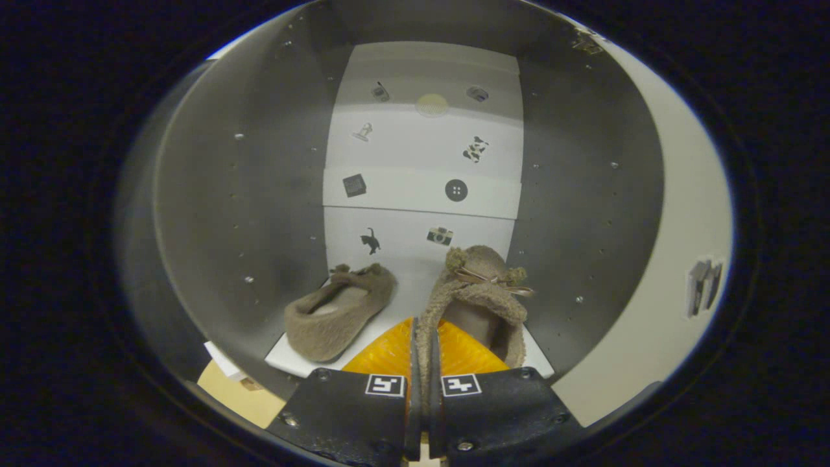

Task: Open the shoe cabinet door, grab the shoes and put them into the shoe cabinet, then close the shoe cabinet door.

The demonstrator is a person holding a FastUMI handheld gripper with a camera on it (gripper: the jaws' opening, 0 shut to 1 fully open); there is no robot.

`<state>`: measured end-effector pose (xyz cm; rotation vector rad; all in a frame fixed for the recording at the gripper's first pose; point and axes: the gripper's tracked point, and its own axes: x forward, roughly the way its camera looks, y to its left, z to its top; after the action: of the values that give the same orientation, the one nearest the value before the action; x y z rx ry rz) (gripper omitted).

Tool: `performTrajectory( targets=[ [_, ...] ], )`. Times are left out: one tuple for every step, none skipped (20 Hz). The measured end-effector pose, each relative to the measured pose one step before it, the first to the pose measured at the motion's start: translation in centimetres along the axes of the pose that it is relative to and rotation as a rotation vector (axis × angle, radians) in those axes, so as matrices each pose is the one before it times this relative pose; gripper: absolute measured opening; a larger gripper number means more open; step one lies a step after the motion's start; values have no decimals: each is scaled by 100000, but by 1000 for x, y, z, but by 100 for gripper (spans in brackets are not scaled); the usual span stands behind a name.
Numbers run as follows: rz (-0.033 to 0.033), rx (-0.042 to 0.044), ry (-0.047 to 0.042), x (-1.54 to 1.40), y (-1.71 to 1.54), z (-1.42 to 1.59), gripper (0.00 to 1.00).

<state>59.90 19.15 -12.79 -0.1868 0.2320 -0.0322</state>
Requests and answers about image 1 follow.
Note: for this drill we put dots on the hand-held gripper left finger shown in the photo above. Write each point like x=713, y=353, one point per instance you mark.
x=350, y=415

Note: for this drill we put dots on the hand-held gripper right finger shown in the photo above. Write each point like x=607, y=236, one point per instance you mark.
x=499, y=415

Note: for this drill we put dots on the brown fuzzy shoe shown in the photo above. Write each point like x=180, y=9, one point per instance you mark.
x=324, y=331
x=476, y=295

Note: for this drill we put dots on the dark grey shoe cabinet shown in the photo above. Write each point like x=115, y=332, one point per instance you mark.
x=227, y=194

